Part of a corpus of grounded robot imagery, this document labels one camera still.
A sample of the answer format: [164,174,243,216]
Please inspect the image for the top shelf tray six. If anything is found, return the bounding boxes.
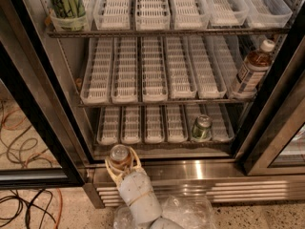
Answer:
[244,0,293,28]

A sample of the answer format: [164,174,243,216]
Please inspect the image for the top shelf tray five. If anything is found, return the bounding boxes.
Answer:
[206,0,249,27]

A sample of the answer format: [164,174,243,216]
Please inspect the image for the shelf tray six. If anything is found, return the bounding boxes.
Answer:
[244,0,293,28]
[205,104,234,142]
[207,35,256,99]

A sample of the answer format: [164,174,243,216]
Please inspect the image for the green drink bottle top shelf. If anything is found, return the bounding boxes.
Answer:
[51,0,86,19]

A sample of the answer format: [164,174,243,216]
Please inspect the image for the middle shelf tray six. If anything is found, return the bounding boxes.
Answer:
[207,35,256,99]

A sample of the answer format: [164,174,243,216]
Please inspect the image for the bottom shelf tray four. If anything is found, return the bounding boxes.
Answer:
[166,105,188,143]

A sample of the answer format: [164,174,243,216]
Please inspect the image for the middle shelf tray three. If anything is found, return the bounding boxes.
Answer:
[141,37,168,102]

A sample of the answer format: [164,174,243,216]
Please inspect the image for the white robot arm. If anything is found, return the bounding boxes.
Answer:
[105,144,184,229]

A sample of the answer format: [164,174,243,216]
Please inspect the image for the middle shelf tray four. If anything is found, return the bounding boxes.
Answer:
[164,37,197,99]

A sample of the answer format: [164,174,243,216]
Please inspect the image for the top shelf tray two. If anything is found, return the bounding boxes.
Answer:
[93,0,132,31]

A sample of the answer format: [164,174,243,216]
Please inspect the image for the clear plastic container on floor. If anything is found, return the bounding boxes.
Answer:
[112,196,217,229]

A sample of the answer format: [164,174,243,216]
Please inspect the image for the bottom shelf tray two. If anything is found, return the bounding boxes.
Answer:
[121,106,141,144]

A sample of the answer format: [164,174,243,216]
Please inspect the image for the open glass fridge door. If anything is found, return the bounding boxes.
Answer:
[0,0,90,189]

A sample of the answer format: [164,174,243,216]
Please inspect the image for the shelf tray four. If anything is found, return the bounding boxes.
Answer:
[170,0,211,31]
[166,105,188,143]
[164,37,197,99]

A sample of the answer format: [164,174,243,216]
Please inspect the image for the right glass fridge door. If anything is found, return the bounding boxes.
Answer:
[235,4,305,176]

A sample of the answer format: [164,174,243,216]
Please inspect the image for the shelf tray five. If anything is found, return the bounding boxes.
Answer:
[206,0,249,27]
[185,105,206,142]
[188,36,227,99]

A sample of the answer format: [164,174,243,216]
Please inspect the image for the shelf tray two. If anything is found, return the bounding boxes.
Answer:
[111,37,138,103]
[121,106,141,144]
[93,0,132,31]

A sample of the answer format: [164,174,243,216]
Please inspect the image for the bottom shelf tray five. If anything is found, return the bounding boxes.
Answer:
[185,105,206,142]

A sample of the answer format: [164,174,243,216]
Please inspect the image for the top shelf tray one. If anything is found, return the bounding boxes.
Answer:
[51,0,96,31]

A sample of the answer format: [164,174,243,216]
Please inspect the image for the top shelf tray three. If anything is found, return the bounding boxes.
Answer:
[135,0,171,31]

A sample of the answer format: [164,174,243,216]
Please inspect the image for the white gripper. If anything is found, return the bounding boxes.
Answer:
[105,147,162,224]

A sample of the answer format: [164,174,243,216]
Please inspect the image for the orange soda can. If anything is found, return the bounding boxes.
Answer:
[110,144,132,171]

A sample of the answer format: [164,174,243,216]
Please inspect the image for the brown tea bottle white cap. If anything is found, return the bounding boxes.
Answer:
[232,39,275,94]

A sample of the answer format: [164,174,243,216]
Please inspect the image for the steel fridge base grille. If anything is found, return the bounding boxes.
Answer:
[83,158,305,209]

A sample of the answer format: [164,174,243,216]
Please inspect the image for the bottom shelf tray one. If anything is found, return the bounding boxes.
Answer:
[96,107,120,145]

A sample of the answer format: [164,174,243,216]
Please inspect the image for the middle shelf tray one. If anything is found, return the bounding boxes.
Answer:
[80,38,113,105]

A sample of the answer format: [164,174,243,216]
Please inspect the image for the orange cable on floor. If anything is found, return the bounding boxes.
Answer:
[0,107,64,229]

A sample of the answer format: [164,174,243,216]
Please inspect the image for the middle shelf tray two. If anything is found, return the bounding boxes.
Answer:
[111,37,138,103]

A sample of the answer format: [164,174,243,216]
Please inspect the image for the green soda can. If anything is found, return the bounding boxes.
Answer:
[192,114,213,142]

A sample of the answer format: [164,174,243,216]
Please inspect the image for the middle shelf tray five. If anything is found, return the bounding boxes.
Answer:
[188,36,227,99]

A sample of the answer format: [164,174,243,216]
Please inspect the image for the shelf tray one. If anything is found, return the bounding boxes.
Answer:
[80,38,113,105]
[96,107,120,145]
[51,0,96,31]

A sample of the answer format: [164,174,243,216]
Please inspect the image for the black cable on floor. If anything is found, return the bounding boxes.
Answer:
[0,98,57,229]

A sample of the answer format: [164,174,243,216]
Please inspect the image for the bottom shelf tray three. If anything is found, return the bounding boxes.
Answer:
[145,106,165,144]

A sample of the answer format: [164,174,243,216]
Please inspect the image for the shelf tray three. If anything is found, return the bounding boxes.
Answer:
[141,37,168,102]
[145,106,165,144]
[135,0,171,31]

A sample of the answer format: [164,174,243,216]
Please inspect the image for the top shelf tray four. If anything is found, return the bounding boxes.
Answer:
[170,0,211,31]

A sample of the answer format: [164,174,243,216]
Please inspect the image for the bottom shelf tray six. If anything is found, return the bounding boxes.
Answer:
[205,104,234,142]

